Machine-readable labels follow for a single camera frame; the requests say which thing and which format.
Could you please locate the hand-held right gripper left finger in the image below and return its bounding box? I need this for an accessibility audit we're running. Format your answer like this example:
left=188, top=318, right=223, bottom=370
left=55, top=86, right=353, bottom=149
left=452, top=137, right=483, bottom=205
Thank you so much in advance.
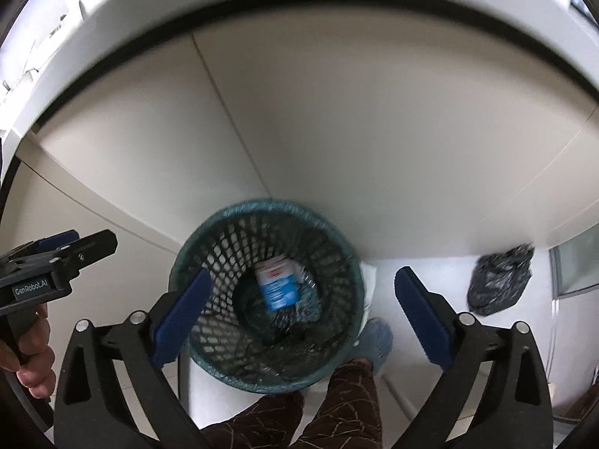
left=53, top=268, right=213, bottom=449

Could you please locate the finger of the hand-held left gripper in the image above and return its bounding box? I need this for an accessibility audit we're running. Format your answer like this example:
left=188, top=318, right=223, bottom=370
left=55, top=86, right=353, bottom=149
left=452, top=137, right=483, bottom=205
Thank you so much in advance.
left=51, top=229, right=119, bottom=287
left=0, top=229, right=80, bottom=268

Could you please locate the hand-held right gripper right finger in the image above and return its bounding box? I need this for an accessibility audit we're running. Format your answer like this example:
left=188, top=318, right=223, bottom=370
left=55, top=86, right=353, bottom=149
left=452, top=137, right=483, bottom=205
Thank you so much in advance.
left=394, top=266, right=555, bottom=449

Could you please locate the green mesh waste basket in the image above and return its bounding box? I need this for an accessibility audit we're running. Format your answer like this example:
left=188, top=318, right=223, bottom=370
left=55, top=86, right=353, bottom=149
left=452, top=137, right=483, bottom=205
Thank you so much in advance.
left=169, top=199, right=366, bottom=394

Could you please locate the person's left hand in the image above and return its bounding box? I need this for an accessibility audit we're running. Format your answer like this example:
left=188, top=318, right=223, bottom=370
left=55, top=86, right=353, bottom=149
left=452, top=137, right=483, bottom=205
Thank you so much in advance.
left=0, top=305, right=57, bottom=401

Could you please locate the beige cabinet door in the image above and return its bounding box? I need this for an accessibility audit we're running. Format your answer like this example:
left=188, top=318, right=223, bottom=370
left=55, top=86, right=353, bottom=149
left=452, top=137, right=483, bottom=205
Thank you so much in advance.
left=0, top=156, right=181, bottom=328
left=30, top=33, right=272, bottom=253
left=192, top=0, right=599, bottom=263

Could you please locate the blue slipper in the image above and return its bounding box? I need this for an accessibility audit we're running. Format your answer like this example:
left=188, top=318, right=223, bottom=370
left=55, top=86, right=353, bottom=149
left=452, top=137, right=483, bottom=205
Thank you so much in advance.
left=358, top=318, right=394, bottom=376

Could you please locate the black garbage bag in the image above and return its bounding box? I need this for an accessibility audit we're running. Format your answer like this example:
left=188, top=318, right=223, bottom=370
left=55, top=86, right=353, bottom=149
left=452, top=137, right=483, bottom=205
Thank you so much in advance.
left=467, top=243, right=535, bottom=316

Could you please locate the blue white packet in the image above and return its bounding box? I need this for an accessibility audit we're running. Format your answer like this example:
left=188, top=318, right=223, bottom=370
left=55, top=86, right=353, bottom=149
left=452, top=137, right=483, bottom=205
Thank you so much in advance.
left=254, top=257, right=323, bottom=314

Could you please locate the person's right leg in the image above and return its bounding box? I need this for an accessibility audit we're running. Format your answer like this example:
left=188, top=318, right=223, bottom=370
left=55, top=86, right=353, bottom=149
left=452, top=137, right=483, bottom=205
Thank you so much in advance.
left=299, top=358, right=384, bottom=449

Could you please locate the person's leg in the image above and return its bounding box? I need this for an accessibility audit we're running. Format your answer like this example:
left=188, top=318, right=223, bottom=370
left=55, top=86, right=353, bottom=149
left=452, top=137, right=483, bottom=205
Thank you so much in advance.
left=299, top=358, right=384, bottom=449
left=203, top=390, right=305, bottom=449

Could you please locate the person's left leg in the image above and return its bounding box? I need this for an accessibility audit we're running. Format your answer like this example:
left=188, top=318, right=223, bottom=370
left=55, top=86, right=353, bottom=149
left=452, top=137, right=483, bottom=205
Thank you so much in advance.
left=203, top=390, right=305, bottom=449

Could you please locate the glass door frame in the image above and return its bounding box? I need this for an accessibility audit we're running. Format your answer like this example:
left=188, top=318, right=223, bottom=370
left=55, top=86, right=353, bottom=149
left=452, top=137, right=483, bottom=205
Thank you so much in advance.
left=549, top=233, right=599, bottom=299

